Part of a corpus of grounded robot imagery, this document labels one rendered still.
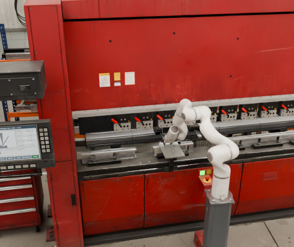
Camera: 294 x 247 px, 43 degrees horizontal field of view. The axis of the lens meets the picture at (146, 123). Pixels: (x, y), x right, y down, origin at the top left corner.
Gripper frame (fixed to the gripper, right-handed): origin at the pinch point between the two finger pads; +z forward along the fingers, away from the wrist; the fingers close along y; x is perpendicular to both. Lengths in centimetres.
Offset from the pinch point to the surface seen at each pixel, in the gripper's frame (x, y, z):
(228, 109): -20, -58, -19
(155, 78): -43, 12, -46
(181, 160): 16.4, -11.7, 6.5
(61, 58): -45, 87, -80
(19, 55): -163, 141, 83
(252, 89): -32, -79, -33
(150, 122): -15.4, 15.4, -14.6
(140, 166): 17.0, 27.0, 7.3
